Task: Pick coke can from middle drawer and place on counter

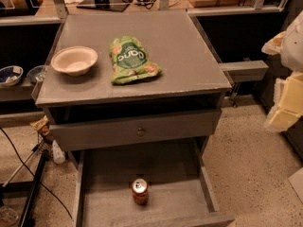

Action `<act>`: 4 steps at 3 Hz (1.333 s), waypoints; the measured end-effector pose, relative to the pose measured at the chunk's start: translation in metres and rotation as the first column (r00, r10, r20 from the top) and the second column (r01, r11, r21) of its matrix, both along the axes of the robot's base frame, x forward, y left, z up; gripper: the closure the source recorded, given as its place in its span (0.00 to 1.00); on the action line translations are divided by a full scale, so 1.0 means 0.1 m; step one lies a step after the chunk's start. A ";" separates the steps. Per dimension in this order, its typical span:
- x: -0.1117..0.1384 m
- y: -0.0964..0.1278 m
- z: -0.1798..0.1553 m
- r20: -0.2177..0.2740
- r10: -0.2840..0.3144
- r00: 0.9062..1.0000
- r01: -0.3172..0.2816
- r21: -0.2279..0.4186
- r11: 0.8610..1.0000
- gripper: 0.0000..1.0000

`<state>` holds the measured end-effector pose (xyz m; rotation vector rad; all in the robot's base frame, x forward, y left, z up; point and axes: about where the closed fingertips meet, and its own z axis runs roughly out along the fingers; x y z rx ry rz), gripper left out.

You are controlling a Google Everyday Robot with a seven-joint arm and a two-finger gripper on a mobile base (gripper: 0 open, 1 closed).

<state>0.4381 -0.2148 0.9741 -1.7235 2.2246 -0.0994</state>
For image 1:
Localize red coke can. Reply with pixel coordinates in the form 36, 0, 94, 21
132, 179, 149, 205

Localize green chip bag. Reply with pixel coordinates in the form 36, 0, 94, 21
109, 36, 162, 85

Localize grey side shelf block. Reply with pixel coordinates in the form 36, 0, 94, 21
221, 61, 268, 82

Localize open middle drawer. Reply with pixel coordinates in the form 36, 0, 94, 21
73, 139, 234, 227

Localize white plastic bottle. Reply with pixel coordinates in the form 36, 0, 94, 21
52, 141, 65, 165

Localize blue white bowl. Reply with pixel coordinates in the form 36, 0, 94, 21
0, 65, 24, 86

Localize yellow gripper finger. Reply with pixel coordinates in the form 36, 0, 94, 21
261, 31, 286, 55
264, 73, 303, 132

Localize grey small bowl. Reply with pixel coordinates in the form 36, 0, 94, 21
27, 65, 47, 83

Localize grey drawer cabinet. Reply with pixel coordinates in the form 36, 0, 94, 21
36, 10, 230, 151

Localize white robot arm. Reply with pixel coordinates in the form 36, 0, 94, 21
261, 11, 303, 132

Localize black monitor stand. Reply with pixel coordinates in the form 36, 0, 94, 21
77, 0, 129, 12

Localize brown snack packet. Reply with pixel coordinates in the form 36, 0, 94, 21
30, 116, 54, 144

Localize white paper bowl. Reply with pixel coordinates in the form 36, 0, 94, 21
51, 46, 98, 77

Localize black floor cable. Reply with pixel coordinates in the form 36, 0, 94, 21
0, 127, 74, 220

